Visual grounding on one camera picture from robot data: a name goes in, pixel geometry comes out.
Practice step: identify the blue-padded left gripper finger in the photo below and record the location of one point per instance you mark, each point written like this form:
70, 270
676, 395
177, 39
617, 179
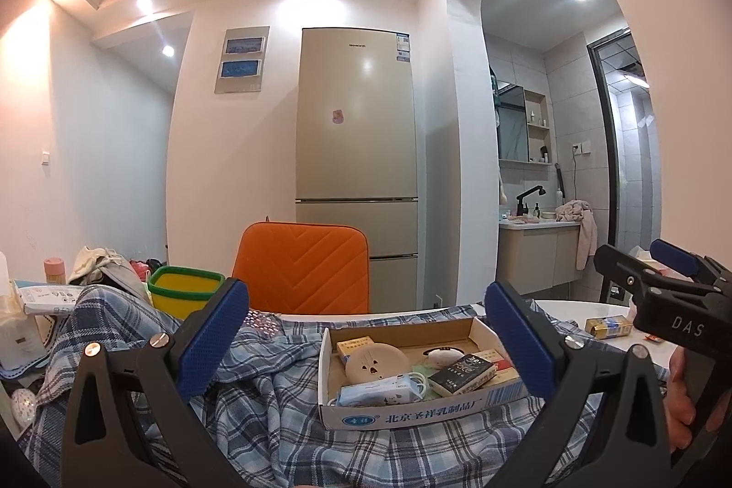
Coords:
104, 444

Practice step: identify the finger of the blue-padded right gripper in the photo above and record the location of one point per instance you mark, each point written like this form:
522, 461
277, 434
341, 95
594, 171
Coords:
602, 423

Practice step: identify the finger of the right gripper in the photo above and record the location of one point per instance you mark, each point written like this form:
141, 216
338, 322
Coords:
635, 277
703, 270

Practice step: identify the red gold cigarette box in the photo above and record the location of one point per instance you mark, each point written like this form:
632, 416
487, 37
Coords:
496, 358

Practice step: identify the black face sachet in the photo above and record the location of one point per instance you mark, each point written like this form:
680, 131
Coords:
465, 375

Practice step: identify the gold blue cigarette pack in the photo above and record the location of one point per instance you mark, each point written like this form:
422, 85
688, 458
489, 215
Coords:
346, 348

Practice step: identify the small white round object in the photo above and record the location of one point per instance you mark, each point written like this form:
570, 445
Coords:
442, 357

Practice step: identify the light blue tissue pack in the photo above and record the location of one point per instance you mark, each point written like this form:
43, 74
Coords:
397, 390

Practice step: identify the beige round perforated disc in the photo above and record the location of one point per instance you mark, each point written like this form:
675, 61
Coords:
376, 361

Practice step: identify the green card pack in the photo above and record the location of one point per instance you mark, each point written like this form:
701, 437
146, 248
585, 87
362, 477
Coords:
425, 369

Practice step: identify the person's right hand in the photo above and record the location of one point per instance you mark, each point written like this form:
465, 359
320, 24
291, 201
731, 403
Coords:
679, 409

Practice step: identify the white cup with pink print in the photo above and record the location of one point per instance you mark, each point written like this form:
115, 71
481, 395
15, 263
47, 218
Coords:
645, 257

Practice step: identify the gold pack on table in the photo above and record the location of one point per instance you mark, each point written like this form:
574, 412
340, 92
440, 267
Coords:
608, 327

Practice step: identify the yellow green-rimmed bin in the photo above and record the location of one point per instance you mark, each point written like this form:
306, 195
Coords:
181, 291

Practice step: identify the pink towel on vanity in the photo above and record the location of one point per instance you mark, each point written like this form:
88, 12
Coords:
578, 211

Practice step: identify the bathroom vanity cabinet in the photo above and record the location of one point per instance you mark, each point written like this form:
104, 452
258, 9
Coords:
534, 257

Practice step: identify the blue plaid shirt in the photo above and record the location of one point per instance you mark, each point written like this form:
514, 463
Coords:
262, 411

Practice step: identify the beige clothes pile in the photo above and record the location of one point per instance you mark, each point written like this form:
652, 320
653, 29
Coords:
103, 266

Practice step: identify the white wipes pack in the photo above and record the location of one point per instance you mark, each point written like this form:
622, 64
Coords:
48, 300

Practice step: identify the pink bottle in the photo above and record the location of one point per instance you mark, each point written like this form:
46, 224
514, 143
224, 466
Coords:
55, 271

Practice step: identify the orange chair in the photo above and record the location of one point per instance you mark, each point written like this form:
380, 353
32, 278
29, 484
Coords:
304, 269

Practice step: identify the bathroom mirror cabinet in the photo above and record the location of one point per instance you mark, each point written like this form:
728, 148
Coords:
522, 123

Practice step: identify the cardboard tray box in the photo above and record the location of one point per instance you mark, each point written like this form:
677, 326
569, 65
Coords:
469, 334

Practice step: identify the beige refrigerator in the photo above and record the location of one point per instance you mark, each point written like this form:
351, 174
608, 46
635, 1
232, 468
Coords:
355, 152

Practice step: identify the grey wall panel box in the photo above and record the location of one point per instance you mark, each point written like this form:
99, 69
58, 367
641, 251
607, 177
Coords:
242, 60

